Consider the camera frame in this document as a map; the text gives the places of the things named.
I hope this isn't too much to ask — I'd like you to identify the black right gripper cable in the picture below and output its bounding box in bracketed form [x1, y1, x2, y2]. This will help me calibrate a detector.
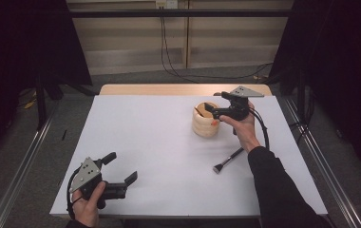
[248, 107, 271, 151]

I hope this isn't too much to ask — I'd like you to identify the white table sheet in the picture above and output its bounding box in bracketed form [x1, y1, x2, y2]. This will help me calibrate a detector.
[48, 94, 329, 218]

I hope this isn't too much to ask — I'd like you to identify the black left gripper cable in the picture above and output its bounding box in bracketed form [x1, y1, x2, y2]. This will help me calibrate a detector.
[66, 167, 82, 220]

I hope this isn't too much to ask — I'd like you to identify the black handled makeup brush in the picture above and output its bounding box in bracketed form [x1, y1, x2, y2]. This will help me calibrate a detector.
[212, 146, 245, 175]

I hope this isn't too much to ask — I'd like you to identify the black power cable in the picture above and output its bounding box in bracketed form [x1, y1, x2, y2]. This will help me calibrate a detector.
[160, 8, 200, 85]
[162, 8, 275, 80]

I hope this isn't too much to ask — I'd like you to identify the beige office counter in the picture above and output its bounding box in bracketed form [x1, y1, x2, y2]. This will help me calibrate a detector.
[65, 0, 296, 76]

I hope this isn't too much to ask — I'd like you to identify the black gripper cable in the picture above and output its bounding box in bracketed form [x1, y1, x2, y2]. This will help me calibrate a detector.
[248, 107, 271, 151]
[66, 167, 82, 220]

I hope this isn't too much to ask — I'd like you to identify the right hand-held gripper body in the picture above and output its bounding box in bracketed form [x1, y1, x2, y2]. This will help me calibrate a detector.
[218, 85, 265, 123]

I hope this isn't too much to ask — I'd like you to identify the person's right hand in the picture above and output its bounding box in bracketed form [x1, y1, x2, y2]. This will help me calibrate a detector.
[218, 101, 262, 155]

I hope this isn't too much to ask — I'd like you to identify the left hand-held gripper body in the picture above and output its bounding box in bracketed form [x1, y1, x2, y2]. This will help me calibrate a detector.
[68, 156, 129, 210]

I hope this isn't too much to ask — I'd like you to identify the black metal stand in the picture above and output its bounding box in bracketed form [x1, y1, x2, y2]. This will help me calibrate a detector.
[35, 72, 48, 129]
[296, 67, 306, 123]

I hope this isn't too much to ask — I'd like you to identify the white wall outlet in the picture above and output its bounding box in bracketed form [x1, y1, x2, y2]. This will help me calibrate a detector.
[155, 0, 179, 10]

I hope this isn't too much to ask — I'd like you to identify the black curtain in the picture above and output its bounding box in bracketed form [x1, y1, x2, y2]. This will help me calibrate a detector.
[0, 0, 93, 165]
[268, 0, 361, 174]

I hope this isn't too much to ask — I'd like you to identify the aluminium floor rail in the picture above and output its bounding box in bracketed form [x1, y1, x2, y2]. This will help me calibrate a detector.
[282, 96, 361, 228]
[0, 101, 59, 228]

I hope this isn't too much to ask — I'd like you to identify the yellow floor scrap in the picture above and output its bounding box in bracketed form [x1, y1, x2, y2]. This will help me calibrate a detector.
[23, 99, 38, 110]

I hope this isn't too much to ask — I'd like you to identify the person's left hand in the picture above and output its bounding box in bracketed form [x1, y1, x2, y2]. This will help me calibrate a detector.
[71, 180, 107, 228]

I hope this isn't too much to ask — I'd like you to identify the cream ringed pen holder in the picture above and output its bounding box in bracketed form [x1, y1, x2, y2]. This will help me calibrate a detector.
[191, 101, 221, 139]

